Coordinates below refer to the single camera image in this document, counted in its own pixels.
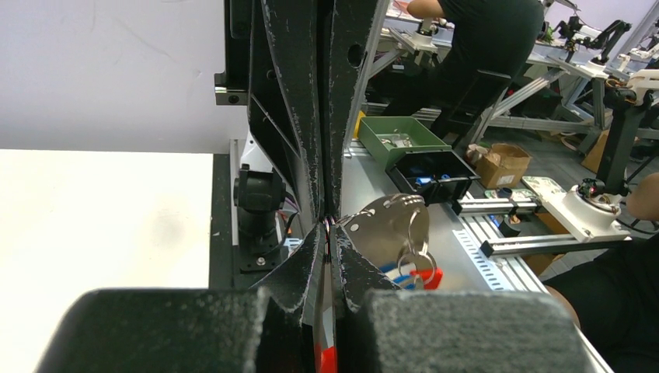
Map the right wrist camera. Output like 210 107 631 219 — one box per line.
214 71 249 106

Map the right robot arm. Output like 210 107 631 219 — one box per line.
215 1 388 271

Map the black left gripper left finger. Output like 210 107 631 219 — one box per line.
37 226 326 372

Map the person in dark shirt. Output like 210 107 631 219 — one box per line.
382 0 544 138

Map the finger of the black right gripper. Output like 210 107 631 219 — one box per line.
323 1 389 217
248 1 322 227

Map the black plastic bin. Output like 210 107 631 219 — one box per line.
385 150 480 205

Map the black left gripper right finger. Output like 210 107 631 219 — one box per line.
330 225 592 372

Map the cardboard box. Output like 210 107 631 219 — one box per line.
465 143 532 190

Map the white machine on rail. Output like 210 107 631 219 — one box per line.
452 69 658 258

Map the green plastic bin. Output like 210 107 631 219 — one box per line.
357 117 452 170

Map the silver key organiser plate with rings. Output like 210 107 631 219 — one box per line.
314 193 445 373

